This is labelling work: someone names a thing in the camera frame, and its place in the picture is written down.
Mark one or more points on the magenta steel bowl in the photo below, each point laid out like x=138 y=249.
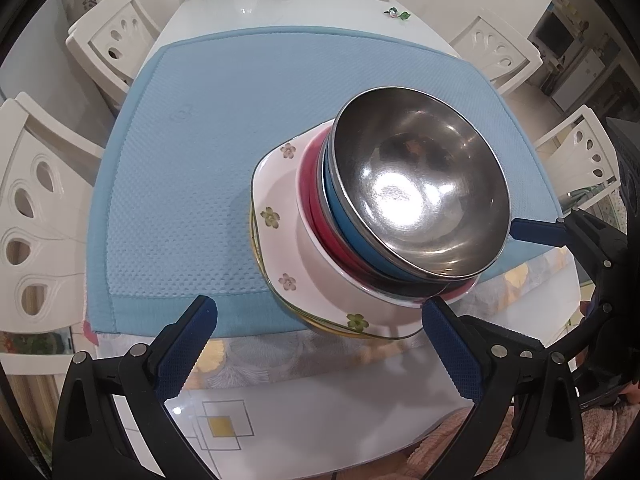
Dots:
x=317 y=214

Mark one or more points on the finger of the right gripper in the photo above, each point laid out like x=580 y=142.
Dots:
x=597 y=246
x=552 y=234

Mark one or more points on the white chair near left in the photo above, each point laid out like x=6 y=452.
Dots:
x=47 y=177

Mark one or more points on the white chair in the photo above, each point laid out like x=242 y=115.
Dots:
x=47 y=177
x=583 y=168
x=110 y=43
x=504 y=56

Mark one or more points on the person right hand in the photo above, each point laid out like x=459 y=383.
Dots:
x=631 y=393

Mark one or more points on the pink polka dot bowl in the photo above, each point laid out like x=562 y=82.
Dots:
x=401 y=301

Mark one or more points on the white chair near right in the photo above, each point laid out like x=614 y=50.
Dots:
x=583 y=168

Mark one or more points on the white chair far right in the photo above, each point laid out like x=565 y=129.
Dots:
x=504 y=56

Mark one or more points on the blue steel bowl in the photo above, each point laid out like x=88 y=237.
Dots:
x=414 y=188

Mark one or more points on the round sunflower ceramic plate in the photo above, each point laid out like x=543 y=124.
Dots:
x=305 y=317

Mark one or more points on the blue textured table mat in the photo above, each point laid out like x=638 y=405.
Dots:
x=168 y=218

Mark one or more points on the green candy wrappers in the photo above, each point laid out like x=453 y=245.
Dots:
x=395 y=13

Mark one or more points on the white chair far left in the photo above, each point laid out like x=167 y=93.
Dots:
x=110 y=43

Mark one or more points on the square floral plate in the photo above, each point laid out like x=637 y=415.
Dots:
x=274 y=177
x=302 y=277

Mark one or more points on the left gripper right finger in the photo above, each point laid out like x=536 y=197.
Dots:
x=525 y=422

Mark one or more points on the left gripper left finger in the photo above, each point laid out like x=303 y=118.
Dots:
x=90 y=440

